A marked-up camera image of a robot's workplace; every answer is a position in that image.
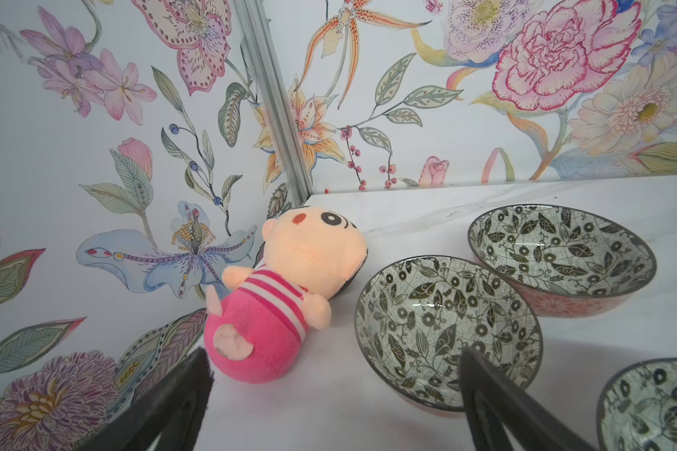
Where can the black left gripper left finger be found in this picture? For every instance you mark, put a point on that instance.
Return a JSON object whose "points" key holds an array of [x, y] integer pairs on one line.
{"points": [[168, 417]]}

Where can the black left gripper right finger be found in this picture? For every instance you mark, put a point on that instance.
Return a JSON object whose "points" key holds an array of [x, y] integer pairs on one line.
{"points": [[497, 409]]}

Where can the patterned bowl near doll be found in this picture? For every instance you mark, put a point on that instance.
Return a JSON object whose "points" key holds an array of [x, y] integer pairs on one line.
{"points": [[416, 316]]}

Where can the pink plush doll toy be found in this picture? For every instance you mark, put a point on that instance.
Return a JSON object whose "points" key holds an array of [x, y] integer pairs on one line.
{"points": [[254, 333]]}

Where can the patterned bowl front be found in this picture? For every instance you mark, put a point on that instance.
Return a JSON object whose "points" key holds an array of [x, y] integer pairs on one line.
{"points": [[637, 409]]}

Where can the patterned bowl far back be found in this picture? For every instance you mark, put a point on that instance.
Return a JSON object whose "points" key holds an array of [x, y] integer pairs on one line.
{"points": [[565, 263]]}

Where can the aluminium left corner post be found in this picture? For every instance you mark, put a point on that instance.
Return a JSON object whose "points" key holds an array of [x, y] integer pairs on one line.
{"points": [[275, 98]]}

